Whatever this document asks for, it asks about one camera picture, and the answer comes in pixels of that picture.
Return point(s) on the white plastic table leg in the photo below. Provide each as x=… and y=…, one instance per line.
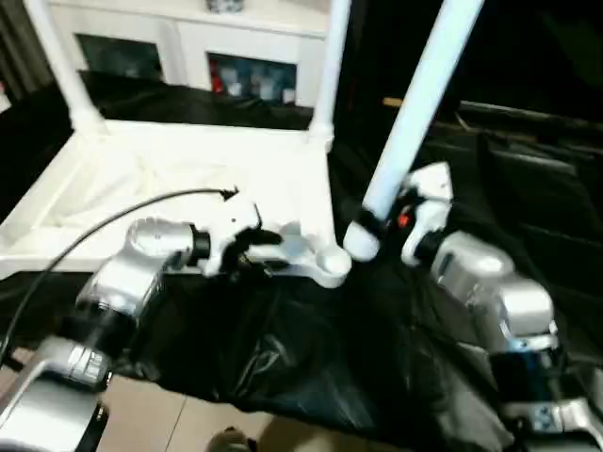
x=330, y=66
x=415, y=104
x=66, y=66

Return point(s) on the white plastic table top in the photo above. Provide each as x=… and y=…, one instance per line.
x=141, y=160

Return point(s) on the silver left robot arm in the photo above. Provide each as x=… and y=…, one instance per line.
x=141, y=264

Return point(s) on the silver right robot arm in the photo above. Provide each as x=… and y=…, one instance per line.
x=490, y=292

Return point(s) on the black mat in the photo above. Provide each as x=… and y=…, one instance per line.
x=311, y=358

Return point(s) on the black robot left foot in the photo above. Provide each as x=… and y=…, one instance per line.
x=229, y=442

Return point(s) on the large black furniture piece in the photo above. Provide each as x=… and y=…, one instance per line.
x=528, y=47

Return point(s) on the white cabinet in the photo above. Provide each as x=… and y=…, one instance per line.
x=188, y=38

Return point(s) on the dark glass bowl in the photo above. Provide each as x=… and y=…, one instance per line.
x=224, y=5

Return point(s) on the grey curtain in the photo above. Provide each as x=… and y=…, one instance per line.
x=19, y=38

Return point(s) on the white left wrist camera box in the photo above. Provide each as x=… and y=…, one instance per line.
x=231, y=221

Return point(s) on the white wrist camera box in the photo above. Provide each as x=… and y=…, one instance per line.
x=231, y=221
x=429, y=193

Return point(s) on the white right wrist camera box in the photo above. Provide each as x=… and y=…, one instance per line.
x=429, y=193

